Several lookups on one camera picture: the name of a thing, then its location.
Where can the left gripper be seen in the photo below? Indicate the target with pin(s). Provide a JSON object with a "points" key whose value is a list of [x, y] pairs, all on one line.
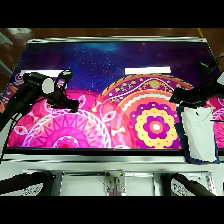
{"points": [[63, 100]]}

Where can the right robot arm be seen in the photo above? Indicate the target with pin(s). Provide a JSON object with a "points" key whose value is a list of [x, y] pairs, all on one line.
{"points": [[203, 93]]}

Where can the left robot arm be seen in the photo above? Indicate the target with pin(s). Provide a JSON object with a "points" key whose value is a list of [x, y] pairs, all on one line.
{"points": [[23, 93]]}

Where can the white T-shirt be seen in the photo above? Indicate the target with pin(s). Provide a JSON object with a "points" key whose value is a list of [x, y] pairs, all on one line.
{"points": [[199, 133]]}

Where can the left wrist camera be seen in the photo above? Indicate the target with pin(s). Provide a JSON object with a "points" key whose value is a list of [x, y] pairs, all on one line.
{"points": [[64, 77]]}

